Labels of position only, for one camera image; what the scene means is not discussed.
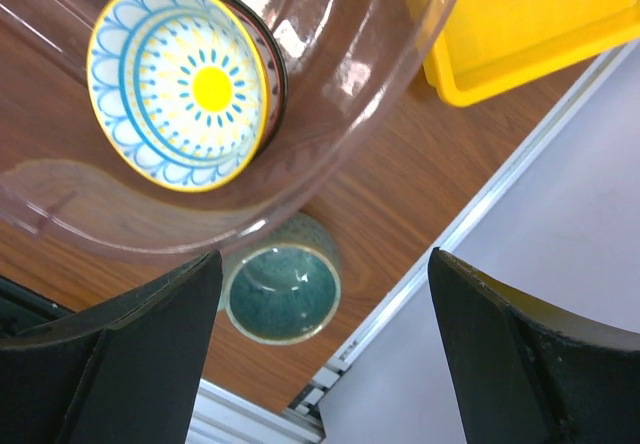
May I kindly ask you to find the yellow dotted blue bowl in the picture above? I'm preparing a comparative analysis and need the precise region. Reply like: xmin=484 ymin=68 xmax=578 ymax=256
xmin=86 ymin=0 xmax=269 ymax=193

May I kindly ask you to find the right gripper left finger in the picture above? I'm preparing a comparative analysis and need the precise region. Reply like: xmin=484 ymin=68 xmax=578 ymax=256
xmin=1 ymin=252 xmax=222 ymax=443

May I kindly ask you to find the yellow plastic tray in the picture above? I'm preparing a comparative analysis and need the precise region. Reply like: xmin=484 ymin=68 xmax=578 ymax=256
xmin=423 ymin=0 xmax=639 ymax=107

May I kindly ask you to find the red patterned bowl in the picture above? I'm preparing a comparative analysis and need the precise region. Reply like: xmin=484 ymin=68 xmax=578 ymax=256
xmin=221 ymin=0 xmax=288 ymax=151

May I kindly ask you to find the clear plastic bin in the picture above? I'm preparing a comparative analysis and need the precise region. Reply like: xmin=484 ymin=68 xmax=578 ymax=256
xmin=1 ymin=0 xmax=456 ymax=260

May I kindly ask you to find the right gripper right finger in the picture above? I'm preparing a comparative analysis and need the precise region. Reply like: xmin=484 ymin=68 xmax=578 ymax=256
xmin=428 ymin=248 xmax=639 ymax=443

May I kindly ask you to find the teal ceramic mug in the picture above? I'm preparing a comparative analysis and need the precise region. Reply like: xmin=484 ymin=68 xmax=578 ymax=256
xmin=218 ymin=212 xmax=342 ymax=346

